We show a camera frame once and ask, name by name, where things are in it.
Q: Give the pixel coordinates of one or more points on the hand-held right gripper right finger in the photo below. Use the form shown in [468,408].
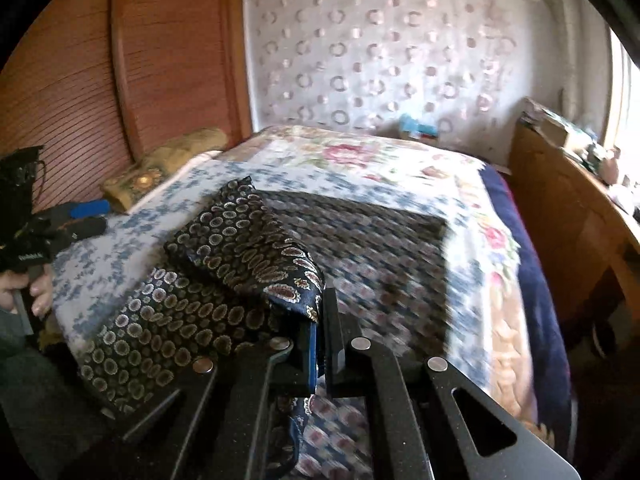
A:
[331,345]

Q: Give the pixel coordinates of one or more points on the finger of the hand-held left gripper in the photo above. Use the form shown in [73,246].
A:
[87,228]
[90,208]

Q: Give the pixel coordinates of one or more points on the navy blanket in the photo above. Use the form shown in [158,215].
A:
[535,260]

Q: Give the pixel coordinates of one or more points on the wooden desk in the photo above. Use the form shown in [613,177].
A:
[565,220]

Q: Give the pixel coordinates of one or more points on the teal box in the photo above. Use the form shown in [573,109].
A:
[417,127]

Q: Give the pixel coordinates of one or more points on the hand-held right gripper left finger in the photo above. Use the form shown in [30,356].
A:
[310,360]

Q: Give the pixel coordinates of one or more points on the clutter on desk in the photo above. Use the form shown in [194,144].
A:
[575,135]

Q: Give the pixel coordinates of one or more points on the floral bedspread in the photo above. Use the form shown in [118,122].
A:
[400,170]

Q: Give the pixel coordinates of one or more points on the white circle-pattern curtain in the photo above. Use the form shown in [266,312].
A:
[390,55]

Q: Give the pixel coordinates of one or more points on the navy medallion-print shirt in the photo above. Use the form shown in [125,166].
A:
[240,255]

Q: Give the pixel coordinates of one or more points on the embroidered olive pillow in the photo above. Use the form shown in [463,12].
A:
[160,165]

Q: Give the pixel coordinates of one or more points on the wooden headboard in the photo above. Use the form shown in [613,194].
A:
[150,50]

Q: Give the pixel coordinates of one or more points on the person's left hand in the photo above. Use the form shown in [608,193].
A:
[40,290]

